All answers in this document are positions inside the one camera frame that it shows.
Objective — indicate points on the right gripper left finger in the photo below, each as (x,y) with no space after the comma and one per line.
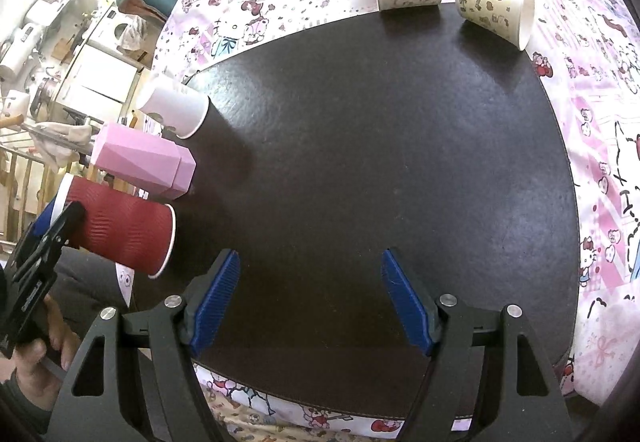
(102,396)

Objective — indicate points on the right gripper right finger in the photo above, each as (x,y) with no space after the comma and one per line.
(518,398)

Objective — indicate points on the red corrugated paper cup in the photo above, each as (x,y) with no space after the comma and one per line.
(125,229)

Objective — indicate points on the pink faceted plastic cup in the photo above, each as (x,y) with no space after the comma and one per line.
(157,165)

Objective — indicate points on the white cup green leaf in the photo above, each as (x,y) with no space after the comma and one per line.
(176,106)

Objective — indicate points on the small yellow patterned cup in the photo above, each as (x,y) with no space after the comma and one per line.
(512,20)

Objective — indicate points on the person's left hand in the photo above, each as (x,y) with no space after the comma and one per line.
(37,384)

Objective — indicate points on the white kitchen cabinet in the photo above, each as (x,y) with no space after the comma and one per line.
(97,85)

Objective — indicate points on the white water heater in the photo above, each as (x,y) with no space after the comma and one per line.
(24,41)

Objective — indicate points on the white washing machine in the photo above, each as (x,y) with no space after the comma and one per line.
(117,33)

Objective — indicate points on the black table mat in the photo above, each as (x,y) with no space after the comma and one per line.
(411,129)

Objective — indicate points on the pink hello kitty sheet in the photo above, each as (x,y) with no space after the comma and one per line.
(586,54)

